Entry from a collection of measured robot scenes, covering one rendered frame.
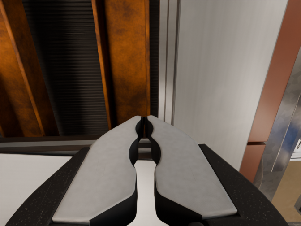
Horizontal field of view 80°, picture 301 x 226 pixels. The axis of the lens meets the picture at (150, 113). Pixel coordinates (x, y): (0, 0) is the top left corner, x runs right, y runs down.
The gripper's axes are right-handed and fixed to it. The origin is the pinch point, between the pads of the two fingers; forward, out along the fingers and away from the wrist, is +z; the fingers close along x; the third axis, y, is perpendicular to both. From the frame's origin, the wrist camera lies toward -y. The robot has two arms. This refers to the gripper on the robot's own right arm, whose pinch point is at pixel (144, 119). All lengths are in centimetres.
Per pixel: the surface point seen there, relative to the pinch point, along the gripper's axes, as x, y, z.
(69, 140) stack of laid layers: -9.5, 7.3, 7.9
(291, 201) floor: 129, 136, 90
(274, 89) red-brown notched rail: 15.2, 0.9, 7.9
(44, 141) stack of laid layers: -12.7, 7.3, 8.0
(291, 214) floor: 135, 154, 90
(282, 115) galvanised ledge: 30.5, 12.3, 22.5
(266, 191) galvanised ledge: 34, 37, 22
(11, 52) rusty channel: -22.8, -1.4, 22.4
